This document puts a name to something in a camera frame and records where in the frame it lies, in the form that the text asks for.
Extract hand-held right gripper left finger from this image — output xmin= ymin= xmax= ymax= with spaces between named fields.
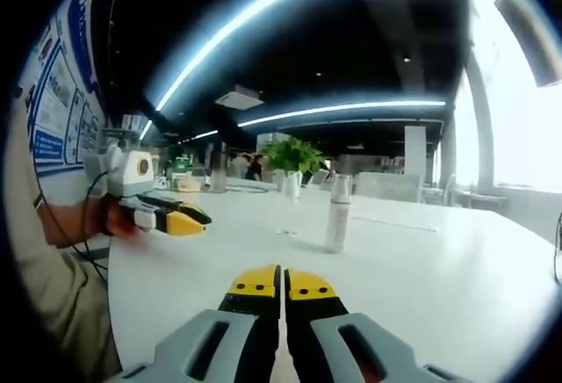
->
xmin=116 ymin=264 xmax=282 ymax=383

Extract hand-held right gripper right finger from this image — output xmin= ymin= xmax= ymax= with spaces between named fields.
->
xmin=283 ymin=267 xmax=478 ymax=383

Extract clear pump bottle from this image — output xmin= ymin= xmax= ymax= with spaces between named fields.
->
xmin=284 ymin=170 xmax=303 ymax=204

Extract white pump bottle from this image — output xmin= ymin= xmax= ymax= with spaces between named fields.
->
xmin=323 ymin=174 xmax=354 ymax=255

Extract person's left hand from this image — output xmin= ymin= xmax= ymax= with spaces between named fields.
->
xmin=106 ymin=199 xmax=147 ymax=240

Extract steel thermos jug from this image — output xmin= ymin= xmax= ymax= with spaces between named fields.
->
xmin=209 ymin=143 xmax=228 ymax=193

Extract display shelf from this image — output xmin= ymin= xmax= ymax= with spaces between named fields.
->
xmin=103 ymin=112 xmax=141 ymax=147

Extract curved ceiling light strip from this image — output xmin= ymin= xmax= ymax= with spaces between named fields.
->
xmin=236 ymin=100 xmax=448 ymax=128
xmin=155 ymin=0 xmax=444 ymax=112

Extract potted green plant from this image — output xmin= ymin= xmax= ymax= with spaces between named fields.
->
xmin=261 ymin=134 xmax=328 ymax=191

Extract ceiling air conditioner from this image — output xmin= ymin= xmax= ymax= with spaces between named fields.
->
xmin=214 ymin=83 xmax=264 ymax=110

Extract white mesh office chair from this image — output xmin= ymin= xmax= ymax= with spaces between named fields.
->
xmin=355 ymin=171 xmax=422 ymax=202

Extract white square pillar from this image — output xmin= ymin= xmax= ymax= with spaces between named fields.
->
xmin=403 ymin=126 xmax=427 ymax=182

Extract black device cable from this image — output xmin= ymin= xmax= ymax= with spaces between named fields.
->
xmin=72 ymin=170 xmax=111 ymax=270

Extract blue wall poster board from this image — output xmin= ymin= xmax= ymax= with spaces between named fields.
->
xmin=19 ymin=0 xmax=106 ymax=177

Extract black laptop cables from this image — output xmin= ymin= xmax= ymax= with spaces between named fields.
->
xmin=552 ymin=213 xmax=562 ymax=283

